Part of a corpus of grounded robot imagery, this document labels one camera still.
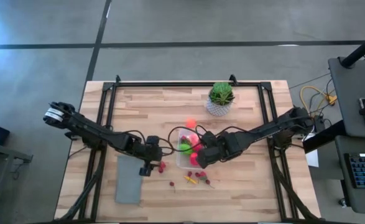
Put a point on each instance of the red toy strawberry big leaf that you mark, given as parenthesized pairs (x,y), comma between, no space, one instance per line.
(203,175)

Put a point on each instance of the pink toy ball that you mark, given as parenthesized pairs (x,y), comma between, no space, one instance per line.
(194,158)

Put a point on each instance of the green toy fruit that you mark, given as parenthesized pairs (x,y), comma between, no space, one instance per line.
(186,149)

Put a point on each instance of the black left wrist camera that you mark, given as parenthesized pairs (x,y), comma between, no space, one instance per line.
(153,140)

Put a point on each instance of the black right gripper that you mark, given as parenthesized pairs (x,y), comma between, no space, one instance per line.
(214,154)

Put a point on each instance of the grey desk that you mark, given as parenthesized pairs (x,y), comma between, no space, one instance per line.
(339,174)
(353,99)

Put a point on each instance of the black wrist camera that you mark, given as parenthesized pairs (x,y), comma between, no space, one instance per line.
(153,140)
(209,138)

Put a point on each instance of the red toy cherry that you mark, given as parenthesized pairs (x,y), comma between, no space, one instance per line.
(207,182)
(172,183)
(188,173)
(197,175)

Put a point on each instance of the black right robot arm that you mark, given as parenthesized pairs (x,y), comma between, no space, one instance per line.
(263,130)

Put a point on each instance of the green succulent in white pot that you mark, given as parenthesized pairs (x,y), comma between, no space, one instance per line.
(221,96)

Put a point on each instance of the toy peach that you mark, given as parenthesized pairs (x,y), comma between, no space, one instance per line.
(194,138)

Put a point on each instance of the white paper sheet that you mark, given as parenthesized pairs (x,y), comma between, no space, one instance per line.
(312,155)

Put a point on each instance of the yellow toy banana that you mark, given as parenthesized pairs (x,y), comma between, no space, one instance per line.
(190,180)

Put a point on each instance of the grey folded cloth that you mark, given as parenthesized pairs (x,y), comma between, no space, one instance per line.
(129,179)

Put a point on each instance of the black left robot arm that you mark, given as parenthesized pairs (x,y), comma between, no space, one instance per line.
(92,132)

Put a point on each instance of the clear plastic tupperware container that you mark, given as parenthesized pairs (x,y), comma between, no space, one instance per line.
(182,161)

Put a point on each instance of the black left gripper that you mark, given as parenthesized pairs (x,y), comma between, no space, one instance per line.
(151,154)

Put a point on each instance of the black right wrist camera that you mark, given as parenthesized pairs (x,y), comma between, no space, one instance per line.
(209,138)

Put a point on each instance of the orange toy tangerine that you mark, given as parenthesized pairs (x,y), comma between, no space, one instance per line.
(191,123)

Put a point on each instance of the black aluminium rig frame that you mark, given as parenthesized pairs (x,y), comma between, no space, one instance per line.
(185,84)

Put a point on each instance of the black pole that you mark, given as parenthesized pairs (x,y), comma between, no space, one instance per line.
(361,49)

